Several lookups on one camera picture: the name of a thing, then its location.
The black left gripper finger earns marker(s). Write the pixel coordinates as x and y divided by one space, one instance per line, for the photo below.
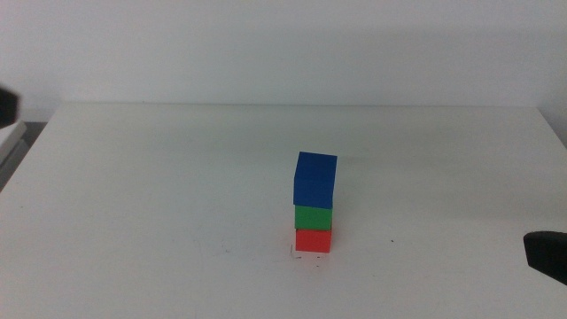
8 107

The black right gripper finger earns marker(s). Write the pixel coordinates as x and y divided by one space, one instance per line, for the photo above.
549 252

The red cube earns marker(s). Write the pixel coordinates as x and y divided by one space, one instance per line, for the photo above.
313 240

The green cube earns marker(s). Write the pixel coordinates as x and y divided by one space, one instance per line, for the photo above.
313 218

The blue cube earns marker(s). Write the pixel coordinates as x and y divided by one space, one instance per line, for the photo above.
314 181

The white side furniture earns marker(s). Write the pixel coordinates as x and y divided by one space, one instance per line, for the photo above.
10 138

